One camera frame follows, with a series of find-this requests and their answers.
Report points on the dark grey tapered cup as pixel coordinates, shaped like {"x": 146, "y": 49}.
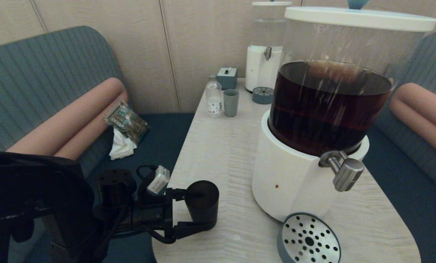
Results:
{"x": 201, "y": 204}

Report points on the grey-green plastic cup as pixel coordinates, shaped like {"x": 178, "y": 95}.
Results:
{"x": 231, "y": 104}

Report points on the large tea drink dispenser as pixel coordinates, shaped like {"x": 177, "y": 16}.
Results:
{"x": 294, "y": 171}

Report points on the large blue-grey drip tray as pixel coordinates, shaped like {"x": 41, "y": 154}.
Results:
{"x": 307, "y": 239}

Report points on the crumpled white tissue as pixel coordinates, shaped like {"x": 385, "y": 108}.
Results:
{"x": 122, "y": 148}

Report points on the teal upholstered bench sofa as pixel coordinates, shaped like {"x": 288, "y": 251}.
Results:
{"x": 57, "y": 65}
{"x": 404, "y": 219}

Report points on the small metal dispenser tap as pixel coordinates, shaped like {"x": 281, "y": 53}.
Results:
{"x": 267, "y": 53}

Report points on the large white dispenser lid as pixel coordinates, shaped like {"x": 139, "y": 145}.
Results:
{"x": 360, "y": 18}

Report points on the small blue-grey drip tray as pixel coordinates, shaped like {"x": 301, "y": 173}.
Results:
{"x": 263, "y": 95}

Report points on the large metal dispenser tap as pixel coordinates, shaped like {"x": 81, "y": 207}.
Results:
{"x": 345, "y": 171}

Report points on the blue-grey square box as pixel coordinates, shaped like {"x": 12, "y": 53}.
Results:
{"x": 227, "y": 80}

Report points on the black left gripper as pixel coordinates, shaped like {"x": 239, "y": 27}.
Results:
{"x": 156, "y": 215}

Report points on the clear plastic bottle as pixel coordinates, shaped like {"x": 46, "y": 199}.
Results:
{"x": 214, "y": 98}

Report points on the small white dispenser lid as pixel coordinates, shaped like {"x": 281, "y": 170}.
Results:
{"x": 271, "y": 3}

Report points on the pink cylindrical bolster cushion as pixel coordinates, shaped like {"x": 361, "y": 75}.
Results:
{"x": 429, "y": 102}
{"x": 64, "y": 117}
{"x": 90, "y": 135}
{"x": 419, "y": 124}

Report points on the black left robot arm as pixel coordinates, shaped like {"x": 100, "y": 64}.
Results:
{"x": 28, "y": 190}

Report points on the small white water dispenser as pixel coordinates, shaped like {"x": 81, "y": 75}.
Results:
{"x": 260, "y": 69}

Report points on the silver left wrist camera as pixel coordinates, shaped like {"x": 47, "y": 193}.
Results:
{"x": 159, "y": 179}

